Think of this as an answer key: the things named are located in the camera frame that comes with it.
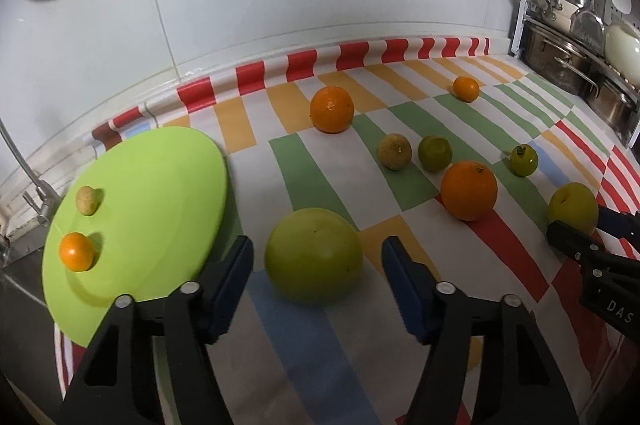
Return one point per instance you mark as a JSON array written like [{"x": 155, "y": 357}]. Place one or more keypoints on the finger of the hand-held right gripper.
[
  {"x": 620, "y": 222},
  {"x": 570, "y": 240}
]

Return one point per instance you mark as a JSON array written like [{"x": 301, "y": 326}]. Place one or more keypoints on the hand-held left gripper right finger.
[{"x": 400, "y": 285}]

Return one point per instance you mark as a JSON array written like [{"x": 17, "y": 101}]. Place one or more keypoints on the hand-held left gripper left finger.
[{"x": 235, "y": 277}]

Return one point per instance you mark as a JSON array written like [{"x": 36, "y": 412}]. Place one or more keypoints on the yellow-green apple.
[{"x": 572, "y": 207}]

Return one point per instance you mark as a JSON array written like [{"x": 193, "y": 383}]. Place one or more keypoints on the large yellow-green round fruit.
[{"x": 312, "y": 255}]

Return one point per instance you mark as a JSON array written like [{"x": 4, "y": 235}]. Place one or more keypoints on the green round plate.
[{"x": 150, "y": 205}]

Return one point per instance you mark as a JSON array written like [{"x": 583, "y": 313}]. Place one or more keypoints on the large orange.
[
  {"x": 469, "y": 190},
  {"x": 331, "y": 110}
]

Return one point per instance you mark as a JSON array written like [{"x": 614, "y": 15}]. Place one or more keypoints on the brownish tan round fruit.
[{"x": 394, "y": 151}]

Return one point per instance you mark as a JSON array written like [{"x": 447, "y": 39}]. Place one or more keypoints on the green mandarin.
[{"x": 434, "y": 153}]

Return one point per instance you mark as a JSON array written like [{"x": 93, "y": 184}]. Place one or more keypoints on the small orange mandarin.
[
  {"x": 76, "y": 251},
  {"x": 466, "y": 88}
]

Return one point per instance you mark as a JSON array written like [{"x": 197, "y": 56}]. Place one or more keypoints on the colourful striped tablecloth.
[{"x": 325, "y": 355}]

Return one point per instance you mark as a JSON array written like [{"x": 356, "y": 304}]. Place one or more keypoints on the stainless steel pot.
[{"x": 612, "y": 100}]

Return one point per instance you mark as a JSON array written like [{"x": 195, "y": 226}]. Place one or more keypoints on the small tan round fruit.
[{"x": 86, "y": 201}]

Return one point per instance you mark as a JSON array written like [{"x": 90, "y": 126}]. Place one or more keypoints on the white enamel pot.
[{"x": 622, "y": 45}]

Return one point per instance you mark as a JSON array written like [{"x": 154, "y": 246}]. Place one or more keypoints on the steel pot with glass lid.
[{"x": 550, "y": 55}]

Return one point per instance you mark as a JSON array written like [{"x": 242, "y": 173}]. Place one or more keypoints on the chrome gooseneck faucet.
[{"x": 42, "y": 202}]

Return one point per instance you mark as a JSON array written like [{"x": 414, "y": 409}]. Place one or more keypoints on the metal cookware rack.
[{"x": 517, "y": 30}]

